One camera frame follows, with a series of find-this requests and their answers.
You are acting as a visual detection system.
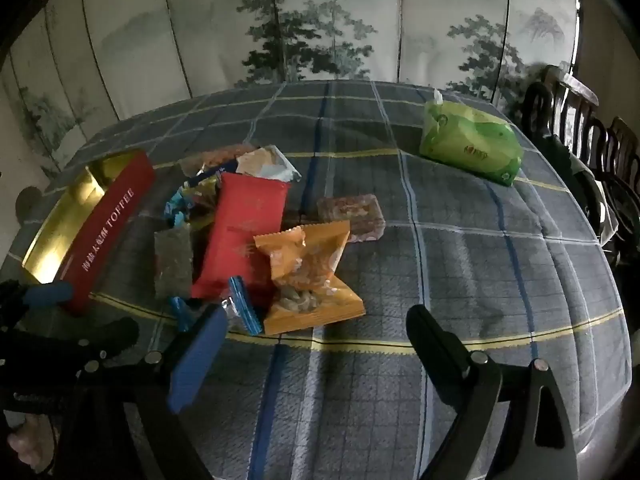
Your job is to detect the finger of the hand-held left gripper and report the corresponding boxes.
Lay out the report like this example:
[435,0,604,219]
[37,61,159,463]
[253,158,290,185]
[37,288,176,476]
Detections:
[0,280,75,333]
[30,316,140,376]

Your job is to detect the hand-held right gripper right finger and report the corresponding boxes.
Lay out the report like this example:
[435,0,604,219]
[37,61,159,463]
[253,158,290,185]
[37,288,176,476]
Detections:
[406,305,573,480]

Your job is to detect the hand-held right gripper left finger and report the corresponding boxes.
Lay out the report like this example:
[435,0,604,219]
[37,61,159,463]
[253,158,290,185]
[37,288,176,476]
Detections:
[125,304,231,480]

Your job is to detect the small blue candy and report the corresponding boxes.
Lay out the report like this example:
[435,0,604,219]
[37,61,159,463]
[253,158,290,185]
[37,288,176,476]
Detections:
[169,296,193,333]

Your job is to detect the clear blue-edged packet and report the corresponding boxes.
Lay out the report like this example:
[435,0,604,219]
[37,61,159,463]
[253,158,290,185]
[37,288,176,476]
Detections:
[220,276,263,336]

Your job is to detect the clear packet olive-brown bar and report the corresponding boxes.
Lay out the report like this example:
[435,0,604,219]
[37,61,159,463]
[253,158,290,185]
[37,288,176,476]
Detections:
[152,227,195,300]

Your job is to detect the red gold-lined box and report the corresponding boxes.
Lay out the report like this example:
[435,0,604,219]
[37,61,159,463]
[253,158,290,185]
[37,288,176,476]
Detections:
[21,149,157,317]

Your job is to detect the red snack packet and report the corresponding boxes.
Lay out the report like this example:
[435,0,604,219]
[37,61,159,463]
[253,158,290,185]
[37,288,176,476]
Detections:
[190,172,292,307]

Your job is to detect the blue foil candy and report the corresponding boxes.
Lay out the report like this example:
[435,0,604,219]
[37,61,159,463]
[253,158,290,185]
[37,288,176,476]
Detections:
[165,177,223,231]

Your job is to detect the orange snack packet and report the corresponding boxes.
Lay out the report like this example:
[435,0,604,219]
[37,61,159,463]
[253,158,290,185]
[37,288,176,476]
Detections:
[252,220,366,337]

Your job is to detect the clear-wrapped brown cake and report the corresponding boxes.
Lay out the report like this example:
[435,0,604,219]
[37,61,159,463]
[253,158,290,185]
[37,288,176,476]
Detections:
[316,194,387,244]

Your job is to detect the clear packet orange-brown snack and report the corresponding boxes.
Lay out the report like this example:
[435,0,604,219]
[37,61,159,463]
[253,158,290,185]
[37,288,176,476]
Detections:
[180,143,258,176]

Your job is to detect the person's left hand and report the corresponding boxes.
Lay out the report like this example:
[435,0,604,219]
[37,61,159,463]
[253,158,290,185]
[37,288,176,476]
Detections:
[7,412,57,476]

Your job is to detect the plaid tablecloth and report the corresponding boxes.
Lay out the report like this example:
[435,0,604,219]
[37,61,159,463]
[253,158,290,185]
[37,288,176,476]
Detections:
[0,79,632,480]

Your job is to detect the round grey disc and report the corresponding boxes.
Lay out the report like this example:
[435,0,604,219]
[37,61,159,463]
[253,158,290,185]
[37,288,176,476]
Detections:
[14,186,45,223]

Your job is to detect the green tissue pack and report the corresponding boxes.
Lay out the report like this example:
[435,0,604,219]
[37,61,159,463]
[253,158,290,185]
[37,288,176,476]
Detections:
[419,89,525,188]

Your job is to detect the dark wooden chair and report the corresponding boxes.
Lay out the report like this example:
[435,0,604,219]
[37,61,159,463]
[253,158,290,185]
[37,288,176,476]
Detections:
[595,117,640,271]
[520,64,608,241]

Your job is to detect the painted folding screen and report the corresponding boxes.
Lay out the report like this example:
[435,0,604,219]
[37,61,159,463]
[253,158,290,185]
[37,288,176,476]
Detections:
[0,0,583,171]

